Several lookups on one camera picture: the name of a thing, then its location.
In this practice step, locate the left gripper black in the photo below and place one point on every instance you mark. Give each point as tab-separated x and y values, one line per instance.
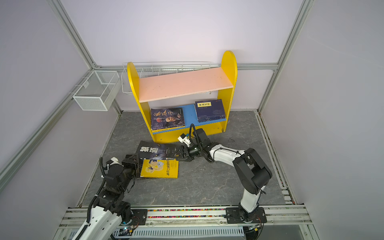
129	162

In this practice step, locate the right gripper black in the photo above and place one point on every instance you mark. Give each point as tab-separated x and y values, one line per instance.
185	151

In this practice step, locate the thin yellow book underneath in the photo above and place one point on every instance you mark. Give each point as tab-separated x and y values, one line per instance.
160	169

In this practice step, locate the black book white characters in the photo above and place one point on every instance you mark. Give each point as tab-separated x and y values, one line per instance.
155	151

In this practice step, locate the navy book yellow label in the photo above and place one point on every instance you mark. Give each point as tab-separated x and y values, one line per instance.
209	108
210	118

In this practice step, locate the dark purple book red circle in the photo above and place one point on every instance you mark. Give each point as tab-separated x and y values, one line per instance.
162	119

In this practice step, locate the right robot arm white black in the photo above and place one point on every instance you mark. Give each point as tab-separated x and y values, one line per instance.
253	172

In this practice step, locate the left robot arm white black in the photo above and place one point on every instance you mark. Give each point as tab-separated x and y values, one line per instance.
108	210

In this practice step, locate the white vent grille panel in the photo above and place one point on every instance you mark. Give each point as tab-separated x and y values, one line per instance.
179	233

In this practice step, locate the white mesh box basket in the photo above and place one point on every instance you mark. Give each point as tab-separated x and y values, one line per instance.
98	91

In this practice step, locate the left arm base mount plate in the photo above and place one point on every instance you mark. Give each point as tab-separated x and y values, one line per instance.
137	217

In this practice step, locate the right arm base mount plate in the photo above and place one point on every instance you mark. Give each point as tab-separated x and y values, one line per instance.
238	215

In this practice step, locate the white wire rack basket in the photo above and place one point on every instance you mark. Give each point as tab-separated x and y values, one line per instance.
157	69

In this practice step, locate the aluminium rail with colourful strip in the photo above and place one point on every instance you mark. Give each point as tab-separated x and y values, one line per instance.
215	216

